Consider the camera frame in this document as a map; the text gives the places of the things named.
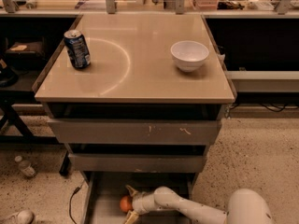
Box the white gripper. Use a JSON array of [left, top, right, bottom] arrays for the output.
[[124, 185, 148, 224]]

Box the orange fruit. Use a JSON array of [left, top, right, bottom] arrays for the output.
[[120, 196, 133, 213]]

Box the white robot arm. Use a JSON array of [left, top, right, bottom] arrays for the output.
[[120, 185, 275, 224]]

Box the open bottom drawer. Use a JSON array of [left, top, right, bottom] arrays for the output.
[[80, 172, 190, 224]]

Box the middle grey drawer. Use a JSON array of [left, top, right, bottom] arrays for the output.
[[68, 154, 206, 173]]

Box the grey drawer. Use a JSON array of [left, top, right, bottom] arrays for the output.
[[68, 154, 206, 173], [48, 119, 221, 145]]

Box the top grey drawer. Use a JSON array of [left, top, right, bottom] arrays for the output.
[[48, 119, 221, 145]]

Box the grey drawer cabinet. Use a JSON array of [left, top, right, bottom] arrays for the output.
[[32, 12, 237, 224]]

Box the white shoe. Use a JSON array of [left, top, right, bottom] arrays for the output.
[[0, 210, 35, 224]]

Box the clear plastic bottle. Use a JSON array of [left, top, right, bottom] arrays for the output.
[[15, 156, 36, 178]]

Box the white ceramic bowl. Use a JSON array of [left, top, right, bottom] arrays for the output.
[[170, 40, 209, 72]]

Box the blue soda can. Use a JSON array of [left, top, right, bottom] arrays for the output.
[[64, 30, 91, 69]]

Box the black round object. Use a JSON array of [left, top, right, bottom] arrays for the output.
[[0, 59, 18, 87]]

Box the black cable on floor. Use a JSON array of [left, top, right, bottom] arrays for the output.
[[68, 180, 86, 224]]

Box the black side table frame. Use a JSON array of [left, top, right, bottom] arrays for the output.
[[0, 91, 71, 176]]

